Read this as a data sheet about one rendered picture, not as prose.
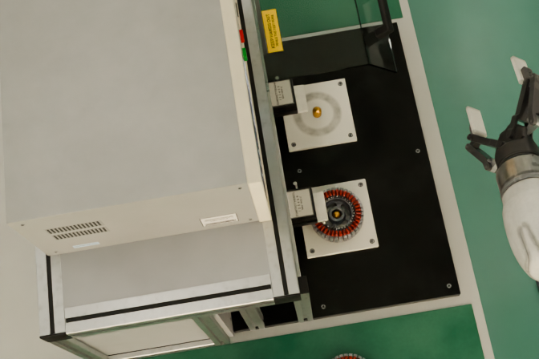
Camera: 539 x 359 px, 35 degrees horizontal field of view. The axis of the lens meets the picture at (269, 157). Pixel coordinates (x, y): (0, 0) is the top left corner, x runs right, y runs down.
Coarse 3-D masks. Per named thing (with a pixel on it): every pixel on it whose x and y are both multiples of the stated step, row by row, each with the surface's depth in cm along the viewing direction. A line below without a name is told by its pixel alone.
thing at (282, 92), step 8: (280, 80) 178; (288, 80) 178; (272, 88) 177; (280, 88) 177; (288, 88) 177; (296, 88) 181; (272, 96) 177; (280, 96) 177; (288, 96) 176; (296, 96) 181; (304, 96) 181; (272, 104) 176; (280, 104) 176; (288, 104) 176; (296, 104) 176; (304, 104) 180; (280, 112) 178; (288, 112) 178; (296, 112) 179
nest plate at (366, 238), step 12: (360, 180) 183; (360, 192) 182; (372, 216) 180; (312, 228) 180; (372, 228) 180; (312, 240) 180; (324, 240) 179; (348, 240) 179; (360, 240) 179; (372, 240) 179; (312, 252) 179; (324, 252) 178; (336, 252) 178
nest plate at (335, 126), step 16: (336, 80) 192; (320, 96) 191; (336, 96) 191; (304, 112) 190; (336, 112) 189; (288, 128) 189; (304, 128) 189; (320, 128) 188; (336, 128) 188; (352, 128) 188; (288, 144) 188; (304, 144) 187; (320, 144) 187
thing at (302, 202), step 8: (288, 192) 169; (296, 192) 169; (304, 192) 169; (312, 192) 171; (320, 192) 173; (288, 200) 168; (296, 200) 168; (304, 200) 168; (312, 200) 168; (320, 200) 172; (296, 208) 168; (304, 208) 168; (312, 208) 168; (320, 208) 172; (296, 216) 167; (304, 216) 167; (312, 216) 167; (320, 216) 171; (296, 224) 169; (304, 224) 170
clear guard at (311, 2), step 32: (256, 0) 168; (288, 0) 168; (320, 0) 167; (352, 0) 167; (288, 32) 165; (320, 32) 165; (352, 32) 164; (288, 64) 163; (320, 64) 162; (352, 64) 162; (384, 64) 165
